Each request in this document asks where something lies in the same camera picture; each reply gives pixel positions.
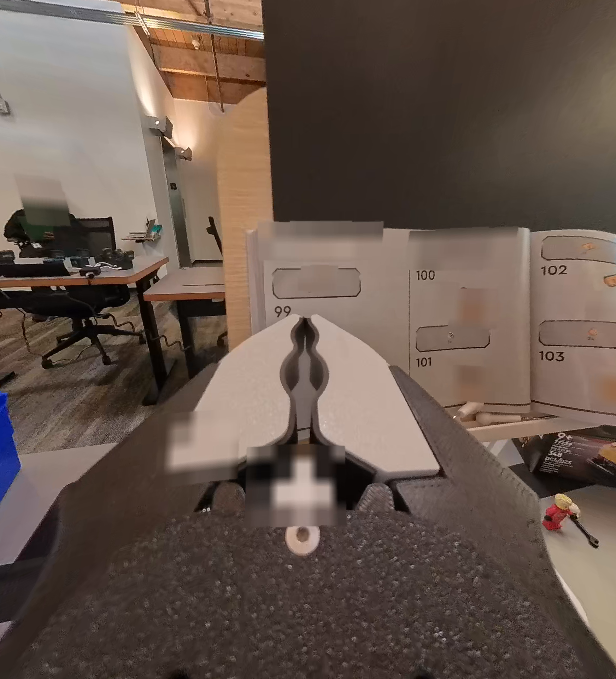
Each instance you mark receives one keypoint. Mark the wall-mounted light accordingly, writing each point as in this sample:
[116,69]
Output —
[160,126]
[184,154]

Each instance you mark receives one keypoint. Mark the small black lego wrench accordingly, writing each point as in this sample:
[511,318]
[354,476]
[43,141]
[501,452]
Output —
[586,533]

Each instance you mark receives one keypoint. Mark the red lego minifigure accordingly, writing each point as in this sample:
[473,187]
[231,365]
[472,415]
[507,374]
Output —
[554,517]

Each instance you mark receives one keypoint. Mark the dark divider panel wooden edge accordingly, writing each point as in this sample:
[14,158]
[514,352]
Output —
[445,106]

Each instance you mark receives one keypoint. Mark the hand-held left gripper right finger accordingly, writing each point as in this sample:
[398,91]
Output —
[371,408]

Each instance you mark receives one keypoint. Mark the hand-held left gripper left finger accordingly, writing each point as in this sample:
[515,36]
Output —
[249,382]

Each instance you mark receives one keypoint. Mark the black mesh office chair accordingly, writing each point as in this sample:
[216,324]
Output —
[98,233]

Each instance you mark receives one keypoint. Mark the small wooden edge desk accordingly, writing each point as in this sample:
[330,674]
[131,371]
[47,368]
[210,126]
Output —
[191,286]

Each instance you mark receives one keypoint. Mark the long wooden edge desk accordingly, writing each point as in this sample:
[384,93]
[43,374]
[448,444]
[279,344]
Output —
[127,270]

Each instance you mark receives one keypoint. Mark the white instruction booklet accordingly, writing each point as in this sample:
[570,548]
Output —
[498,297]

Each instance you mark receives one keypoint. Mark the black lego set box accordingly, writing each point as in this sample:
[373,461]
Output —
[562,459]

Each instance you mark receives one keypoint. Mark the small wall shelf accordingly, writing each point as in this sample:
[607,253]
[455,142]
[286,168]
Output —
[146,232]

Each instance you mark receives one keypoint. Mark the row of black devices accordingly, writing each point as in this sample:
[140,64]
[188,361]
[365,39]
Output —
[111,260]

